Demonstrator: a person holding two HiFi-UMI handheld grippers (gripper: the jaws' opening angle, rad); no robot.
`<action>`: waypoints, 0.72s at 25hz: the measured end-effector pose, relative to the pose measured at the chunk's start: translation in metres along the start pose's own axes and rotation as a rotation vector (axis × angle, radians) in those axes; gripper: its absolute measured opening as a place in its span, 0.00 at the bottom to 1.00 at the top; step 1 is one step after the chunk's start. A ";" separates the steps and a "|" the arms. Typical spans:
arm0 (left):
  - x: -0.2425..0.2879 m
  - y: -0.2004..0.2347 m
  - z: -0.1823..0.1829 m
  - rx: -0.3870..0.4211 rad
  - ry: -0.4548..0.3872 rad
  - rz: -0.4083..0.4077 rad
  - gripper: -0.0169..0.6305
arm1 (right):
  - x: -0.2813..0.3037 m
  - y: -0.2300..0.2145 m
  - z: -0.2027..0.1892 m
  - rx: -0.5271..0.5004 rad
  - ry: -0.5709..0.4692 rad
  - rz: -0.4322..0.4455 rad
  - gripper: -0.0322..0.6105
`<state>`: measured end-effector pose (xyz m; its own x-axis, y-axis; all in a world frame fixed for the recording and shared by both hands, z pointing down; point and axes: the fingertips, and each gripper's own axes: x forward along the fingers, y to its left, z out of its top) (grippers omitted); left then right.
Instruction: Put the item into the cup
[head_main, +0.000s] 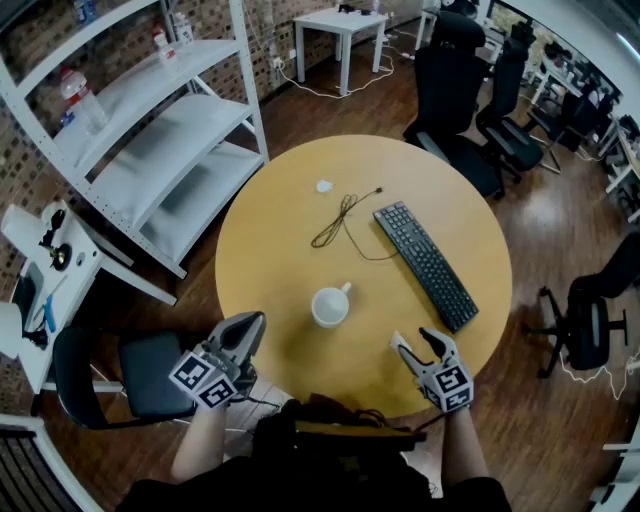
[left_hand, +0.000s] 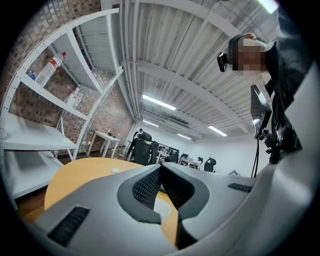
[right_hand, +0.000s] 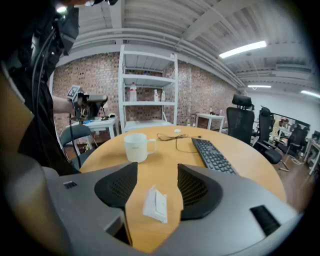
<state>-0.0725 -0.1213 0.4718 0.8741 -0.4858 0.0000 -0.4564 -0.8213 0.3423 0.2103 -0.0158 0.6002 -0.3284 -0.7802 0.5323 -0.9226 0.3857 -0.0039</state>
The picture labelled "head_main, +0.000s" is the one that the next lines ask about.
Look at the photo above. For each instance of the black round tool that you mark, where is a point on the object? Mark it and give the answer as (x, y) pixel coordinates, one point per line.
(62, 256)

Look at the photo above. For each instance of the black seat metal chair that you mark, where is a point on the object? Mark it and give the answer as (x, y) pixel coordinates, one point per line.
(145, 375)

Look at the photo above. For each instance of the black swivel chair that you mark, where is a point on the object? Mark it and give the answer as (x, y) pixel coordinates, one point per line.
(590, 320)

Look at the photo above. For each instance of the white cluttered desk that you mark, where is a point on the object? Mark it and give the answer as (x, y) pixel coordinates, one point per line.
(600, 100)

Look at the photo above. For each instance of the tall black office chair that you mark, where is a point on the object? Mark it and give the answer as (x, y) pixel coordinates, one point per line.
(450, 100)

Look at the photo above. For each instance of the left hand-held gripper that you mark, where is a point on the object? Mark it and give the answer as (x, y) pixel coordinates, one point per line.
(210, 380)

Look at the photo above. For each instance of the white metal shelf rack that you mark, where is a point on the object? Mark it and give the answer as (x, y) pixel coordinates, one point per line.
(165, 150)

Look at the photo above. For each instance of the clear bottle red label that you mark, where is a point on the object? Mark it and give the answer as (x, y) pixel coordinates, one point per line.
(167, 50)

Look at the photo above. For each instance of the clear bottle red cap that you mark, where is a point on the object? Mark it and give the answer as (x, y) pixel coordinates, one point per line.
(85, 102)

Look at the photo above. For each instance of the blue pen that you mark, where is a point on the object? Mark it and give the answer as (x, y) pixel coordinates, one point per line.
(50, 312)

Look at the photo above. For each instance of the clear bottle white label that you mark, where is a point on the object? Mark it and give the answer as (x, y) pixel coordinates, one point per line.
(184, 29)

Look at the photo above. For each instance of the person's left forearm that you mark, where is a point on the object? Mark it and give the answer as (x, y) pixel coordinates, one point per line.
(200, 445)

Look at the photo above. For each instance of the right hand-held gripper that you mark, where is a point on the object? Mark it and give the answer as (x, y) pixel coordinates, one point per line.
(447, 385)

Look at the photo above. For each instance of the small white square table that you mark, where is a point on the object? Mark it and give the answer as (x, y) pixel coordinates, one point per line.
(340, 22)

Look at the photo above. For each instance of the white side desk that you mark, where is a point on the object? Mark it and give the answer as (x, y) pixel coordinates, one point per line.
(70, 280)

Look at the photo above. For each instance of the black keyboard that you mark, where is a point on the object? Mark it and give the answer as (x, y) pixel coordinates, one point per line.
(425, 265)

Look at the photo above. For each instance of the black mesh office chair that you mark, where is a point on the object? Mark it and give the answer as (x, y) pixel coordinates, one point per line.
(510, 130)

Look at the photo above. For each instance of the white cup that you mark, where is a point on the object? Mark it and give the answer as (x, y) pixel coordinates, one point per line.
(330, 306)

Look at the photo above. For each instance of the crumpled white paper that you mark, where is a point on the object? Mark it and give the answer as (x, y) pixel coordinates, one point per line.
(324, 186)

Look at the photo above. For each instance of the person's right forearm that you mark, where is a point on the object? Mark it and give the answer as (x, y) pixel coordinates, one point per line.
(462, 450)

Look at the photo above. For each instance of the person's black clothing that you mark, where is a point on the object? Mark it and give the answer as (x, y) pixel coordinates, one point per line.
(320, 475)

